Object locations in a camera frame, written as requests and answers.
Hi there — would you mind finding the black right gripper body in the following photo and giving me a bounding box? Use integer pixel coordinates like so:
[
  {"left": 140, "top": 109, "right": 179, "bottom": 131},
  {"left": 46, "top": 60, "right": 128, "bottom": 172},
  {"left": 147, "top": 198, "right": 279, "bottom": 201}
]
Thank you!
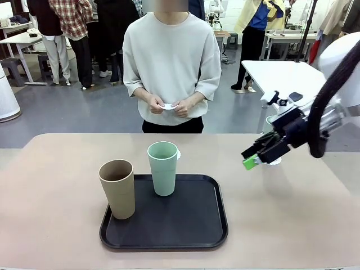
[{"left": 271, "top": 107, "right": 312, "bottom": 149}]

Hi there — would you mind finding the brown plastic cup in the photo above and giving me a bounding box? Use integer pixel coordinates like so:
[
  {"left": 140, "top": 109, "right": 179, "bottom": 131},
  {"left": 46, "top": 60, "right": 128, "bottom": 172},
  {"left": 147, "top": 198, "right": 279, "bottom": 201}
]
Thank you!
[{"left": 98, "top": 159, "right": 136, "bottom": 220}]

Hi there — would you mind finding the person's left forearm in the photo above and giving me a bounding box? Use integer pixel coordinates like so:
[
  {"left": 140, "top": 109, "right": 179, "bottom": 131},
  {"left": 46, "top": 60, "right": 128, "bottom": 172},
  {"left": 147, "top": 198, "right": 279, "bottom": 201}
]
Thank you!
[{"left": 184, "top": 91, "right": 205, "bottom": 109}]

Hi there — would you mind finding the person's right forearm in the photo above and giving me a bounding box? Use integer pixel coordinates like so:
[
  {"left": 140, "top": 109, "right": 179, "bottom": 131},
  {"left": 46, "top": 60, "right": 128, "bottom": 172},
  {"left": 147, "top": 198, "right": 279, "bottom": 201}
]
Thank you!
[{"left": 133, "top": 86, "right": 155, "bottom": 106}]

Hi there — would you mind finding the person's left hand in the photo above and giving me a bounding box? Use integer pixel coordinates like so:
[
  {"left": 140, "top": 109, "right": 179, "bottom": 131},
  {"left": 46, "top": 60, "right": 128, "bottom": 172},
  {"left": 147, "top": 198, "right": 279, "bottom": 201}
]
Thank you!
[{"left": 172, "top": 98, "right": 192, "bottom": 118}]

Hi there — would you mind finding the person's right hand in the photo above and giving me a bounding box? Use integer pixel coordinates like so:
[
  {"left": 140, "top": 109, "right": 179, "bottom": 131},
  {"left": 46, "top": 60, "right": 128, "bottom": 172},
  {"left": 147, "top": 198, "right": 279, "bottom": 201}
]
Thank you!
[{"left": 148, "top": 95, "right": 169, "bottom": 115}]

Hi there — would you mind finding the large white table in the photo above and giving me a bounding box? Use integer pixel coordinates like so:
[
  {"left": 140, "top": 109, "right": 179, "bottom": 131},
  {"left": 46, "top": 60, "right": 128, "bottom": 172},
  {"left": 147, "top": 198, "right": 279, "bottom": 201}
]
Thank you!
[{"left": 241, "top": 60, "right": 327, "bottom": 134}]

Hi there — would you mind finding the white workbench table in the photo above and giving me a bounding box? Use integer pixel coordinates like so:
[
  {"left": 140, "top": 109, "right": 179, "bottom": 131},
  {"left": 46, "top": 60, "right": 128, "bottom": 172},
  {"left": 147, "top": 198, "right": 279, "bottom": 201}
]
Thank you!
[{"left": 264, "top": 29, "right": 320, "bottom": 61}]

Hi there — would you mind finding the black tripod stand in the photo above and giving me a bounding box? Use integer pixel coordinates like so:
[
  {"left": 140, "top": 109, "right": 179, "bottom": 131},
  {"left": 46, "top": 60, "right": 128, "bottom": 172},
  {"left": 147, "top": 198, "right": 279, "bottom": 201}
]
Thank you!
[{"left": 294, "top": 0, "right": 318, "bottom": 63}]

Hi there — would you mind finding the person in yellow jacket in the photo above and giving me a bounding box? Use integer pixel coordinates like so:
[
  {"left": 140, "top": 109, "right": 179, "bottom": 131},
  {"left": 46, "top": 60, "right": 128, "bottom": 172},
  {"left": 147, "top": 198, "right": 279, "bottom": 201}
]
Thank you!
[{"left": 230, "top": 0, "right": 286, "bottom": 92}]

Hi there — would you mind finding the small grey stool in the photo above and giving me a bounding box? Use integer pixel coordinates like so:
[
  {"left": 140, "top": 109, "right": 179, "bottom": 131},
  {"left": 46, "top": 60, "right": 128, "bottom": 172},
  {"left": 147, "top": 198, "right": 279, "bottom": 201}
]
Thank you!
[{"left": 226, "top": 33, "right": 239, "bottom": 51}]

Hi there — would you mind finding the black plastic serving tray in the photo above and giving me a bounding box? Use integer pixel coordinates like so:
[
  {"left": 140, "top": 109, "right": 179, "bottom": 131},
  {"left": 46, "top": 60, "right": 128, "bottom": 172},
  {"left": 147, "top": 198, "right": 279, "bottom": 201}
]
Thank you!
[{"left": 99, "top": 173, "right": 229, "bottom": 252}]

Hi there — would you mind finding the small wooden table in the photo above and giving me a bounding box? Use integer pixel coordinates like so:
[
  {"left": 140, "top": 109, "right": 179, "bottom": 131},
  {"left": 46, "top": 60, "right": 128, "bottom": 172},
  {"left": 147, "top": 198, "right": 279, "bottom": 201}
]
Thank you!
[{"left": 212, "top": 29, "right": 231, "bottom": 67}]

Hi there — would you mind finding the person in beige coat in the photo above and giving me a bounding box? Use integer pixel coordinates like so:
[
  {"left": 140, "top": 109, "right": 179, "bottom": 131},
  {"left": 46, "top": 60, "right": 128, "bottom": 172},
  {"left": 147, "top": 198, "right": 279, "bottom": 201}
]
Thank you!
[{"left": 319, "top": 0, "right": 347, "bottom": 37}]

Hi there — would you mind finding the person in neon green trousers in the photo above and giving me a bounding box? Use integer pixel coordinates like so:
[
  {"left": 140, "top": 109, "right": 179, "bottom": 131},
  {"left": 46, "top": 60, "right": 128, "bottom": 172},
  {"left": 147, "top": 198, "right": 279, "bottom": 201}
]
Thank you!
[{"left": 340, "top": 0, "right": 360, "bottom": 36}]

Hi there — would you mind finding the person in beige sweater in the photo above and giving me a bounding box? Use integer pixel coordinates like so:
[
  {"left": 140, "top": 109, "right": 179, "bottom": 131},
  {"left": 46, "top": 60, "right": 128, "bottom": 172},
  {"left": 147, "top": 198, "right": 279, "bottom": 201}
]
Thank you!
[{"left": 123, "top": 0, "right": 222, "bottom": 134}]

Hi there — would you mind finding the small white robot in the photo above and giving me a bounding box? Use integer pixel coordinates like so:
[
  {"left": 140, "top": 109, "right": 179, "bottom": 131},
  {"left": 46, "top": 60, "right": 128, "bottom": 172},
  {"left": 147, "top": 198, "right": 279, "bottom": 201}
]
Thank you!
[{"left": 208, "top": 0, "right": 224, "bottom": 30}]

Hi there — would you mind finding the person in black coat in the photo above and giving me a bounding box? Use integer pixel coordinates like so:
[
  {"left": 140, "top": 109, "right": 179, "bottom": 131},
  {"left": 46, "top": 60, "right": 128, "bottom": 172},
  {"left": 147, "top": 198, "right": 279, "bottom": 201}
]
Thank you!
[{"left": 94, "top": 0, "right": 141, "bottom": 85}]

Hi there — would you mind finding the person in plaid shirt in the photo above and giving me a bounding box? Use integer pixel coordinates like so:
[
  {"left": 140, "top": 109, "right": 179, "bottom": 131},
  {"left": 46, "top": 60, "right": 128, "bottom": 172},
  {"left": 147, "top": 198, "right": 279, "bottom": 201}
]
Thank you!
[{"left": 48, "top": 0, "right": 95, "bottom": 91}]

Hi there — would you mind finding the person in maroon jacket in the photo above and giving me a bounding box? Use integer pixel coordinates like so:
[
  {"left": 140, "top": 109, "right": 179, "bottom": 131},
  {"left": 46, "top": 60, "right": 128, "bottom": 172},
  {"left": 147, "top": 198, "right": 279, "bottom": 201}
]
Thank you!
[{"left": 26, "top": 0, "right": 73, "bottom": 85}]

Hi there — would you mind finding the white cylindrical air purifier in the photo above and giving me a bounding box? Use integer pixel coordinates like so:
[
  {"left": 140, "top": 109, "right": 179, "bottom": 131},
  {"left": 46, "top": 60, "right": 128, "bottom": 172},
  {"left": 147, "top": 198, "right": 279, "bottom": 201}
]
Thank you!
[{"left": 0, "top": 63, "right": 23, "bottom": 123}]

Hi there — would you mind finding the grey plastic stool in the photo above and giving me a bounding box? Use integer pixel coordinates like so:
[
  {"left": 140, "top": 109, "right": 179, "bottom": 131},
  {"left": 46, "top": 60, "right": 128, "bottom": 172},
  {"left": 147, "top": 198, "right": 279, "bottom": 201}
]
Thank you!
[{"left": 0, "top": 58, "right": 25, "bottom": 87}]

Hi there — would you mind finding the white desk with legs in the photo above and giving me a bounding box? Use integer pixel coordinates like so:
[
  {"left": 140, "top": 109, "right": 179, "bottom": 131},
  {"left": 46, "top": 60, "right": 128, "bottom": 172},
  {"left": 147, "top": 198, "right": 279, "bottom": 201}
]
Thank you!
[{"left": 0, "top": 32, "right": 48, "bottom": 86}]

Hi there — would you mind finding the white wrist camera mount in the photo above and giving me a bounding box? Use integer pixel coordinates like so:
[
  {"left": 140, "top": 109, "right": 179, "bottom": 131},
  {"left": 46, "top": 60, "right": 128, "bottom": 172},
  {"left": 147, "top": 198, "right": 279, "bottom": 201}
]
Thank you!
[{"left": 260, "top": 90, "right": 304, "bottom": 119}]

